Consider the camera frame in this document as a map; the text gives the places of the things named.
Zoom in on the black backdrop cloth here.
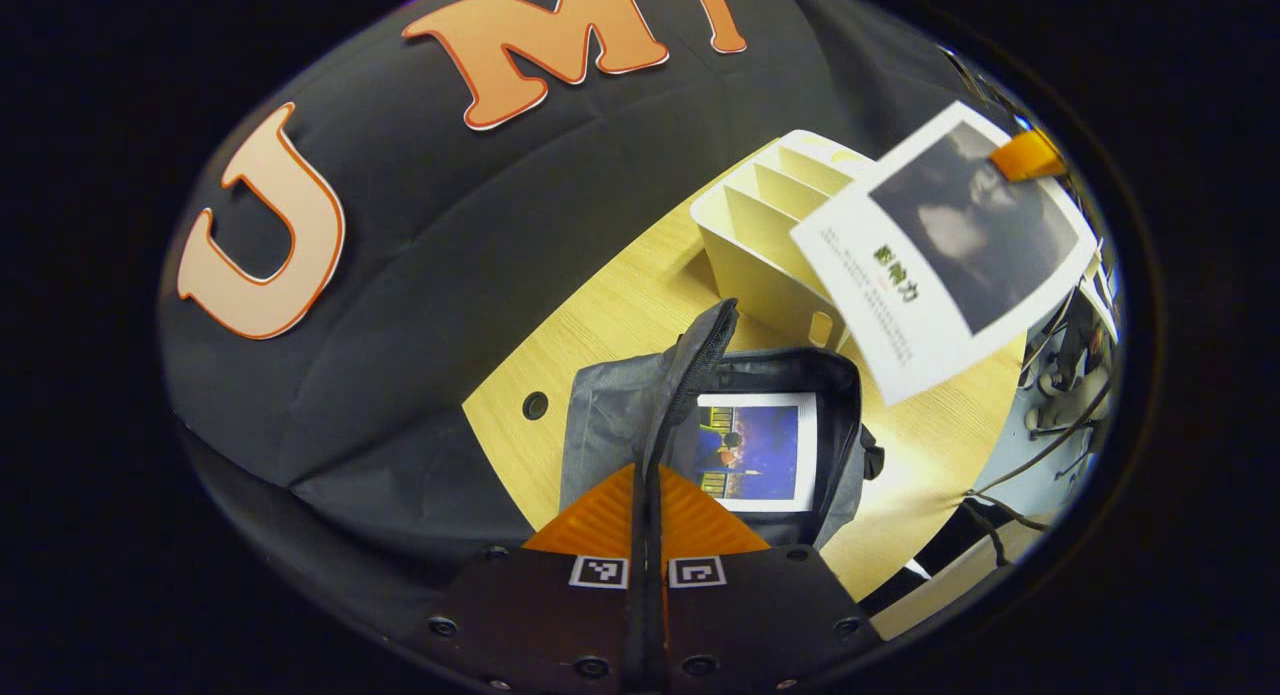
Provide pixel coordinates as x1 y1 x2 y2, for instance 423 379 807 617
158 0 1011 636

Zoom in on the white bookshelf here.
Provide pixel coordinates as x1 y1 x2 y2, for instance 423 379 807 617
690 130 881 354

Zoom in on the grey schoolbag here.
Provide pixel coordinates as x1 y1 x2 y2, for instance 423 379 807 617
558 297 886 691

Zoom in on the bundle of black cables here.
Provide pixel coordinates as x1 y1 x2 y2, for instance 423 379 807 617
965 275 1121 566

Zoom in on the blue book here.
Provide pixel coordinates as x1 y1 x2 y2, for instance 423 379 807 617
690 392 819 513

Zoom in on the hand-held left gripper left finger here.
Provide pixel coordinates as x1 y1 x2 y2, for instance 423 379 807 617
425 463 646 694

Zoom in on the black and white book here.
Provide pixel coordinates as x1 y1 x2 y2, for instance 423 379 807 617
790 100 1099 406

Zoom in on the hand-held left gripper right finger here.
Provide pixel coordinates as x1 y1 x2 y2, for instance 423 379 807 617
655 463 883 694

